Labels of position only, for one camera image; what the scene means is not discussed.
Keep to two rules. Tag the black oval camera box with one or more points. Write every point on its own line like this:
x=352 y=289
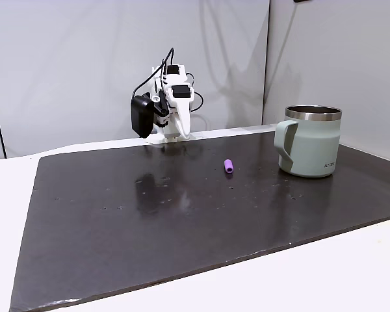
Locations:
x=142 y=113

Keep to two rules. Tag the purple pen grip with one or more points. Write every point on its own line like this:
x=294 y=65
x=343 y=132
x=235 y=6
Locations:
x=228 y=166

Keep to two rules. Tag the pale green steel-rimmed mug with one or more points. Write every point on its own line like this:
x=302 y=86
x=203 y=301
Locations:
x=312 y=149

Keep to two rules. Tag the dark brown table mat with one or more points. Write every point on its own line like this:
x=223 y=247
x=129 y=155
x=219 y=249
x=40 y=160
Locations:
x=169 y=221

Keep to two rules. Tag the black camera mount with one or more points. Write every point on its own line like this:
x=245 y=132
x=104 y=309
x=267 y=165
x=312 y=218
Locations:
x=163 y=102

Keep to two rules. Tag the black object on wall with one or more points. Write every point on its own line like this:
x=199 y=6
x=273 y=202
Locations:
x=303 y=1

